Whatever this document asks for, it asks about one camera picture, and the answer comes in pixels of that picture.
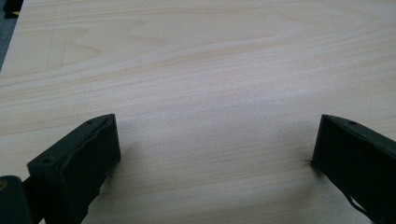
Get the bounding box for thin black cable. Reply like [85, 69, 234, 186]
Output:
[345, 191, 370, 217]

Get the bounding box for black stand base, yellow stripes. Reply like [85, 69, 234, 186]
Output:
[2, 0, 24, 19]

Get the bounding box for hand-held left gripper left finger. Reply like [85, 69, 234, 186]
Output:
[27, 113, 121, 224]

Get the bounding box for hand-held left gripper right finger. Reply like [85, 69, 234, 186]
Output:
[312, 114, 396, 224]

